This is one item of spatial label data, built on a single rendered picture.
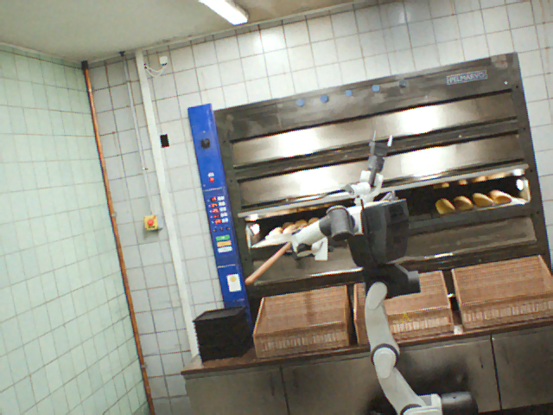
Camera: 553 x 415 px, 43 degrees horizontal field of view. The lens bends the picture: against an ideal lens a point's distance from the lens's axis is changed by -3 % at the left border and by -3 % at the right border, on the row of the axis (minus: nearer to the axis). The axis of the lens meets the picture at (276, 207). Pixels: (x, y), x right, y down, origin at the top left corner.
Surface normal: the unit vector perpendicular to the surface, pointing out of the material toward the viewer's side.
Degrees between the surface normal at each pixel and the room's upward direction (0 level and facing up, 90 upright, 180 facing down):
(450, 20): 90
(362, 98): 90
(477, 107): 70
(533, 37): 90
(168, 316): 90
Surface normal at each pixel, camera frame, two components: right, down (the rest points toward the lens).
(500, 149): -0.22, -0.26
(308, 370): -0.18, 0.09
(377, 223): -0.70, 0.17
